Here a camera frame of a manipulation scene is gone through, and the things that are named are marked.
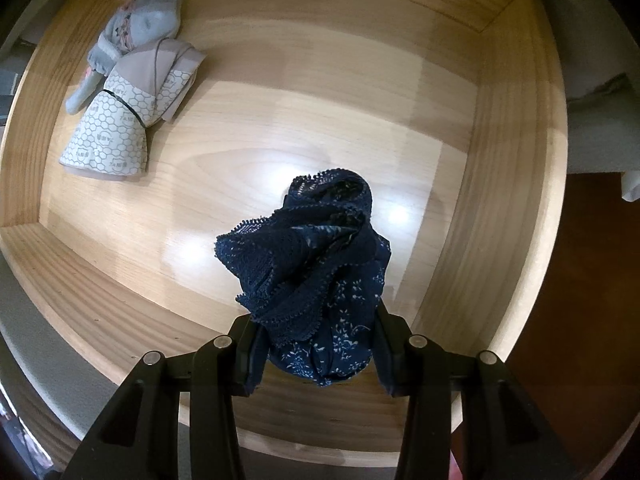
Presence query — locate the navy lace underwear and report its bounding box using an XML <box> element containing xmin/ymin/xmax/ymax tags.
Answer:
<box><xmin>215</xmin><ymin>168</ymin><xmax>392</xmax><ymax>387</ymax></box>

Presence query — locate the wooden drawer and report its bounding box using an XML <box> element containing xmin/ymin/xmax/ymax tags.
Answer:
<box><xmin>1</xmin><ymin>0</ymin><xmax>567</xmax><ymax>437</ymax></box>

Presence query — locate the honeycomb print white underwear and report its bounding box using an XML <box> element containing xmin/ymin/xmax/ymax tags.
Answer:
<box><xmin>58</xmin><ymin>38</ymin><xmax>205</xmax><ymax>181</ymax></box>

